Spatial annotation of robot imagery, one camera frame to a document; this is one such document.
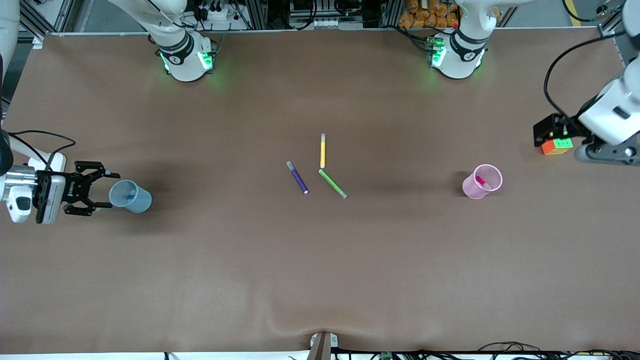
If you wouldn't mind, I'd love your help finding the blue mesh cup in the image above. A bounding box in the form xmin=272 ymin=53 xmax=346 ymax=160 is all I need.
xmin=109 ymin=179 xmax=153 ymax=214

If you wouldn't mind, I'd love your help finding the white power strip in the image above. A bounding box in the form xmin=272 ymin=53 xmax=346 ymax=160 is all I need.
xmin=199 ymin=4 xmax=237 ymax=22

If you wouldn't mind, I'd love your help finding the orange bags pile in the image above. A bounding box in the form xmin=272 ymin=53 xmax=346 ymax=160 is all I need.
xmin=399 ymin=0 xmax=460 ymax=29

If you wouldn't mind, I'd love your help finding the purple marker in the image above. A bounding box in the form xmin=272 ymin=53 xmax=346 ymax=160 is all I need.
xmin=286 ymin=160 xmax=309 ymax=195

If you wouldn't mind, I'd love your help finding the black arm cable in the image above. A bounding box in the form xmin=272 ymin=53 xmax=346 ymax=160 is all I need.
xmin=543 ymin=30 xmax=629 ymax=120
xmin=7 ymin=129 xmax=77 ymax=170

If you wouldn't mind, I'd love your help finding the aluminium frame rail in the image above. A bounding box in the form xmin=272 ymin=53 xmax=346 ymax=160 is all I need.
xmin=597 ymin=0 xmax=631 ymax=40
xmin=17 ymin=0 xmax=51 ymax=43

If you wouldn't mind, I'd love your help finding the multicoloured puzzle cube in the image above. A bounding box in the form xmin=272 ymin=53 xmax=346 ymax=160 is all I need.
xmin=541 ymin=132 xmax=574 ymax=156

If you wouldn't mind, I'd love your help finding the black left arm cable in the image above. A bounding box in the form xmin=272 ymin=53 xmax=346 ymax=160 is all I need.
xmin=543 ymin=30 xmax=629 ymax=120

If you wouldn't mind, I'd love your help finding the green marker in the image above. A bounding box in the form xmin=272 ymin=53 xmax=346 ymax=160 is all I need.
xmin=318 ymin=169 xmax=349 ymax=200

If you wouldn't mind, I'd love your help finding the brown table cover mat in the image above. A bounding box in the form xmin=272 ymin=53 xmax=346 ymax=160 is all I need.
xmin=0 ymin=27 xmax=640 ymax=353

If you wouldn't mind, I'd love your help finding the pink mesh cup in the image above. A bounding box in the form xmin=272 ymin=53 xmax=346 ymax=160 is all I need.
xmin=462 ymin=163 xmax=504 ymax=200

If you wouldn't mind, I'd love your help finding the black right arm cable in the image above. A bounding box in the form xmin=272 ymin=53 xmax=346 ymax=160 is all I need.
xmin=7 ymin=129 xmax=77 ymax=170

